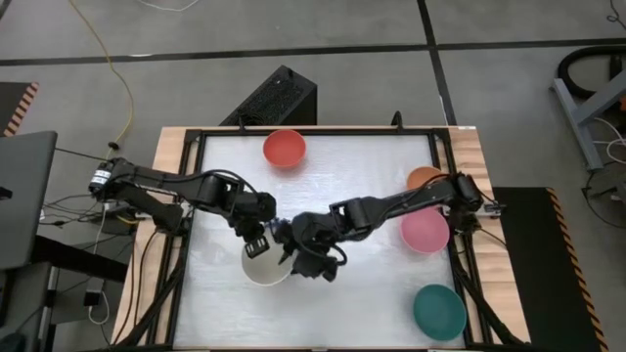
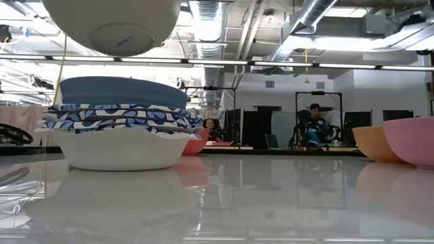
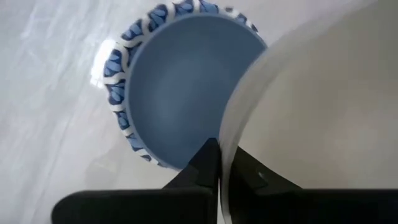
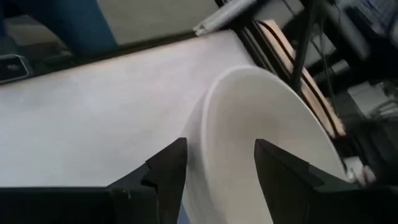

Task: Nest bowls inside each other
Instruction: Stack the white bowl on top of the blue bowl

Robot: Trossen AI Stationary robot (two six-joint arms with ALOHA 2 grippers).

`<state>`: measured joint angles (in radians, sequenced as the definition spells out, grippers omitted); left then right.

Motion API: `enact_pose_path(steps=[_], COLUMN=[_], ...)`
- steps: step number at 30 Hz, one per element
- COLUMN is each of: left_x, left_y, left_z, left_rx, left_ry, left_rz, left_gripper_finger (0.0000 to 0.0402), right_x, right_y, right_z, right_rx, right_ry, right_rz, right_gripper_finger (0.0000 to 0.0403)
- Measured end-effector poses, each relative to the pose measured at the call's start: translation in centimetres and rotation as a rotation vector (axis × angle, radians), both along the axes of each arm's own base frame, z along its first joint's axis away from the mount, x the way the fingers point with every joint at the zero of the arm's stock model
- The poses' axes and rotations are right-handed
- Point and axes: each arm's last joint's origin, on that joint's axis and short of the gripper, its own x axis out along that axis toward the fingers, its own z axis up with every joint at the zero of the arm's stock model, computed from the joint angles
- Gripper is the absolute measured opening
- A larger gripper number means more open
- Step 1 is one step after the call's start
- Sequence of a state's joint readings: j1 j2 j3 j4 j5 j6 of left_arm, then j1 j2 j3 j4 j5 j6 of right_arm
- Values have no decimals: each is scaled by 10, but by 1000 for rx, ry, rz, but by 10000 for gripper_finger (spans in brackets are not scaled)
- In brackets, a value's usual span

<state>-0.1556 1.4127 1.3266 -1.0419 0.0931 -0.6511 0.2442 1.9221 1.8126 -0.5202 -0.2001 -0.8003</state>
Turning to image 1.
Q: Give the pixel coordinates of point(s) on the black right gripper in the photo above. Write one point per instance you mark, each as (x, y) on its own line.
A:
(315, 234)

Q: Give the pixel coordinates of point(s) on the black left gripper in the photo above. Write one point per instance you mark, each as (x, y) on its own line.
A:
(254, 229)

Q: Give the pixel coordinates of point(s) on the white plastic bowl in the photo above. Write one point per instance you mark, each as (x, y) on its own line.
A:
(264, 271)

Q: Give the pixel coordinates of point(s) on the red plastic bowl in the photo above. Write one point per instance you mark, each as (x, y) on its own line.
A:
(284, 148)

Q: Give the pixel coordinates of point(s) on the pink plastic bowl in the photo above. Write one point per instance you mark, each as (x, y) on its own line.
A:
(424, 232)

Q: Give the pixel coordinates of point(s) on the orange plastic bowl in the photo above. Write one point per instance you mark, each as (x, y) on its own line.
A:
(420, 176)

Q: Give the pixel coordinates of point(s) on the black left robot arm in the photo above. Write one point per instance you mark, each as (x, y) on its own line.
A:
(147, 173)

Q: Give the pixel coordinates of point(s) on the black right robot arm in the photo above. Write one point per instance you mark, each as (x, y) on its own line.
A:
(415, 195)

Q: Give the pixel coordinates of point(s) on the white table cover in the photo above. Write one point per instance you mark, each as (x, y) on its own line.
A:
(362, 303)

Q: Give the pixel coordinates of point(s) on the black perforated computer tower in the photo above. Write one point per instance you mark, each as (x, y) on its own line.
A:
(274, 100)

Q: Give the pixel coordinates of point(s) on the teal plastic bowl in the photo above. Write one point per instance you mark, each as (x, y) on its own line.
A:
(439, 313)

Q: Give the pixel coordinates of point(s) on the large black hazard-striped floor mat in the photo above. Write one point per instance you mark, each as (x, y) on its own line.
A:
(543, 254)

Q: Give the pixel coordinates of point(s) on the grey side desk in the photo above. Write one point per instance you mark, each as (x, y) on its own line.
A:
(24, 195)

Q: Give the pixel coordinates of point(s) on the small black hazard-striped floor mat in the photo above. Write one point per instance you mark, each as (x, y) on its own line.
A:
(12, 102)

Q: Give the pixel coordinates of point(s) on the grey metal stand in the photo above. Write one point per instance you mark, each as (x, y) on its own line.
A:
(579, 117)

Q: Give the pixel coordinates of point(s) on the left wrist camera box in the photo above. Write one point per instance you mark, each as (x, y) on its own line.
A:
(256, 248)

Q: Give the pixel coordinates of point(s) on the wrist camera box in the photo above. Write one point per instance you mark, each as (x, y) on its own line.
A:
(315, 269)
(256, 248)

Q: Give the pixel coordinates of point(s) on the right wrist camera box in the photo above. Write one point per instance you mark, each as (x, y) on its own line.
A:
(315, 269)

